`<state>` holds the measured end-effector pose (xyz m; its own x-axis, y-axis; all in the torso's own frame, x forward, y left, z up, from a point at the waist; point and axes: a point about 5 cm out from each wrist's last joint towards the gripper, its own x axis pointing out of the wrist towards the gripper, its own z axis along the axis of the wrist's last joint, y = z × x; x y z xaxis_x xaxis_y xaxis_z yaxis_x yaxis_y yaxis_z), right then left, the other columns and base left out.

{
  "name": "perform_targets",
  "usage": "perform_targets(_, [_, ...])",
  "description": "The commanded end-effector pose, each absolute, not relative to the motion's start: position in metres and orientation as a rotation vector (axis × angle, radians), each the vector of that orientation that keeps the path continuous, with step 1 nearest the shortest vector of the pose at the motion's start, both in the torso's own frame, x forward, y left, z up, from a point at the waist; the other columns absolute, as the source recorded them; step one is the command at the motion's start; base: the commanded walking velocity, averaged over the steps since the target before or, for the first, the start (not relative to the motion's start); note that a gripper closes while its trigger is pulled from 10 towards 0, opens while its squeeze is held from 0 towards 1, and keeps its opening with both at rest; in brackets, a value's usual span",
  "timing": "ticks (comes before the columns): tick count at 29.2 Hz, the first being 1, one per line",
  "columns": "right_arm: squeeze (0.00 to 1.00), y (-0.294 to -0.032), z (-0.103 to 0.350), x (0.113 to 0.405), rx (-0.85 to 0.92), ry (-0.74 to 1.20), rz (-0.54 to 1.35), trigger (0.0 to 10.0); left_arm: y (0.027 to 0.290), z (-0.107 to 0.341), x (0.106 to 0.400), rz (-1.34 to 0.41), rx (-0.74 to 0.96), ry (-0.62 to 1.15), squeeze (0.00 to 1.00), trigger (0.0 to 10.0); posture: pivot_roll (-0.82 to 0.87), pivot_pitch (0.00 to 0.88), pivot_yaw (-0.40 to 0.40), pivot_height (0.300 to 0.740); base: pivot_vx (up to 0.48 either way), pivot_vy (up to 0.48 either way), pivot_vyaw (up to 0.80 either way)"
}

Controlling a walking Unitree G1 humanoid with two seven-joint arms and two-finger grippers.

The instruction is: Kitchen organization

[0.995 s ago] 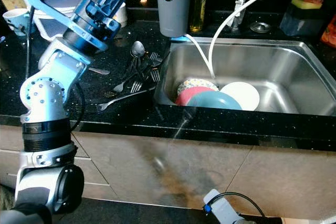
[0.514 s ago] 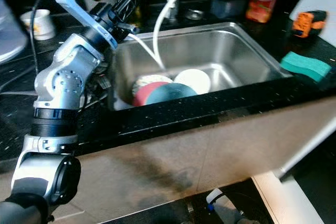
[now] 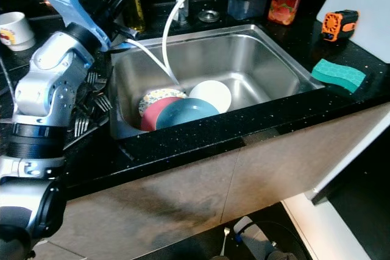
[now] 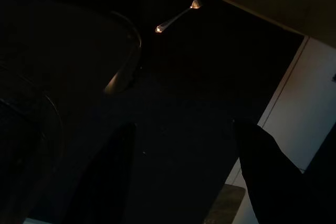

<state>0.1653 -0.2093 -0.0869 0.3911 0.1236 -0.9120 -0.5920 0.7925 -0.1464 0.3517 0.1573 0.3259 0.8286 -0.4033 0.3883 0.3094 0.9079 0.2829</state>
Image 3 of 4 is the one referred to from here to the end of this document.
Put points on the light blue plate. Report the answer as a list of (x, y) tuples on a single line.
[(186, 115)]

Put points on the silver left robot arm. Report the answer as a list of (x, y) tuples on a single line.
[(49, 89)]

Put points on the red plate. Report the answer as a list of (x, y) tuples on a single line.
[(151, 119)]

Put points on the white printed cup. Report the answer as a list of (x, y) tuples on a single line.
[(17, 30)]

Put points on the white bowl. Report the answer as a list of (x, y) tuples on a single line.
[(212, 92)]

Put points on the stainless steel sink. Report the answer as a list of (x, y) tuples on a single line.
[(262, 65)]

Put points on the brown cabinet door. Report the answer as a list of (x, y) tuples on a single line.
[(298, 162), (146, 205)]

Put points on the orange black handheld device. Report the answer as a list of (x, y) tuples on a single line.
[(338, 25)]

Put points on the green sponge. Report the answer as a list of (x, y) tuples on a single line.
[(338, 76)]

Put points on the white cutting board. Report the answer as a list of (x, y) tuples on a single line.
[(365, 4)]

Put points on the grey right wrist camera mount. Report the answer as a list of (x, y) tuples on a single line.
[(245, 228)]

